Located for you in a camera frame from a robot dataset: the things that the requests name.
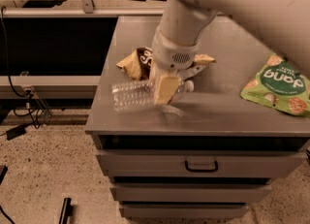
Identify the black drawer handle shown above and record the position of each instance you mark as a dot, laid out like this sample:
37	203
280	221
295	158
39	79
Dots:
196	167

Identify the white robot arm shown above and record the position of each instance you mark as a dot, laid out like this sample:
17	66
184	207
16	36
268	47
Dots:
282	25

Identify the grey drawer cabinet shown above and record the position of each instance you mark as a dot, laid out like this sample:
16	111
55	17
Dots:
143	153

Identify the black floor bracket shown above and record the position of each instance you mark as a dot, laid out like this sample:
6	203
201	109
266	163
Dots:
66	211

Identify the black power adapter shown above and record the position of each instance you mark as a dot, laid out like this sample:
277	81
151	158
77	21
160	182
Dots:
15	132

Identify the clear plastic water bottle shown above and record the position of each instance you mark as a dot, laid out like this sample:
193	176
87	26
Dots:
137	95

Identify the green snack pouch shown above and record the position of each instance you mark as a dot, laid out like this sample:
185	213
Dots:
279	86

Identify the brown yellow snack bag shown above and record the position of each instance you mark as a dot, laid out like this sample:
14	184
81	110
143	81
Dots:
137	65

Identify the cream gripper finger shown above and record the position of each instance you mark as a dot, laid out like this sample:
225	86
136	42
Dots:
165	88

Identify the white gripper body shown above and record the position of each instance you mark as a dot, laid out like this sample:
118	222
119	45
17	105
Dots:
170	54

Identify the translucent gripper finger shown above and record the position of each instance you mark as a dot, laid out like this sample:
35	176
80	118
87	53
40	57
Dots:
168	109

